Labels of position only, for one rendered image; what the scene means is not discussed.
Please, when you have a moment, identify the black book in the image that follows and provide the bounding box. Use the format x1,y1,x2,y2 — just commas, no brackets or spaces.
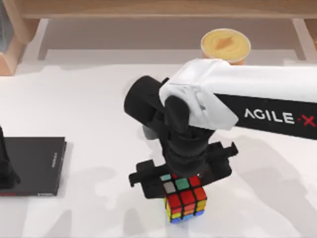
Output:
0,136,67,197

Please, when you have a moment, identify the yellow cup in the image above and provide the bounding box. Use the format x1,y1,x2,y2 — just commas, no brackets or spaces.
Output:
200,28,252,66

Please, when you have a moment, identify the pale wooden shelf unit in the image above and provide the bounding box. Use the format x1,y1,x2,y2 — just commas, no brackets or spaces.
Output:
0,0,317,76

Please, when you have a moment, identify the multicoloured puzzle cube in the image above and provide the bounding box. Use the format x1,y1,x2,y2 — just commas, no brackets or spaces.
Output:
159,173,208,225

